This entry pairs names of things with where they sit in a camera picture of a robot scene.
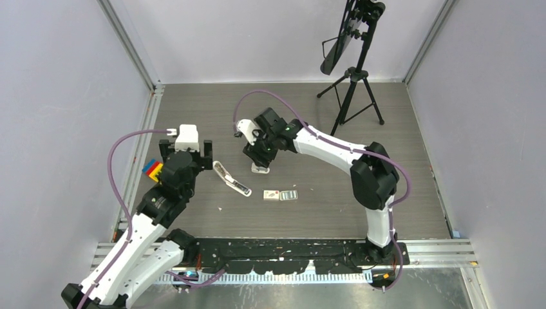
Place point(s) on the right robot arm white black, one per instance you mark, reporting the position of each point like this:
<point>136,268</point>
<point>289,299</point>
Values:
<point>374,180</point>

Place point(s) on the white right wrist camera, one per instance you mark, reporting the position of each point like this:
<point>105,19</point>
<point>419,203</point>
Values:
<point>248,128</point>

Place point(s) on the yellow green colourful block toy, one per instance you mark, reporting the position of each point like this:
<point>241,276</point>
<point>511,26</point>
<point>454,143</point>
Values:
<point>152,169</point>

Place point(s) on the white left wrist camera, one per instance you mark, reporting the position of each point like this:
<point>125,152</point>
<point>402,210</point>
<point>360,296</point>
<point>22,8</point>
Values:
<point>187,138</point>

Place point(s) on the aluminium cable duct rail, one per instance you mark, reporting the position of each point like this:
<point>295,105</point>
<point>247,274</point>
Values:
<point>306,277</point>

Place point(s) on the staple box tray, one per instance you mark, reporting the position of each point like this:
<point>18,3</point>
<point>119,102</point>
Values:
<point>288,195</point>

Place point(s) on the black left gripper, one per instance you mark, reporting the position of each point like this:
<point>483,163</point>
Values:
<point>203,162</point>

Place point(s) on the black tablet on tripod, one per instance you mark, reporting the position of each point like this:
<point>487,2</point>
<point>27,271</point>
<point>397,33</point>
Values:
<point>359,22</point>

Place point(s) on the white staple box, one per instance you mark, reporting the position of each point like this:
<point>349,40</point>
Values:
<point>271,195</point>

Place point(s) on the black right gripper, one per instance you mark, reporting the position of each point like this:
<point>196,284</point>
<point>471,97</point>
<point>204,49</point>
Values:
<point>254,152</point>

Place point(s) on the black tripod stand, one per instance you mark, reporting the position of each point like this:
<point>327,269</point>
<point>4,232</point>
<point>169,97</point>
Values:
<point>345,87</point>

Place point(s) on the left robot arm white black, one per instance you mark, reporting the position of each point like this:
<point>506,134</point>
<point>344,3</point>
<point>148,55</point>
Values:
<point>125,274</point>

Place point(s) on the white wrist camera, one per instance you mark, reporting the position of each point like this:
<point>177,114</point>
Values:
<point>187,138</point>
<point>248,128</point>

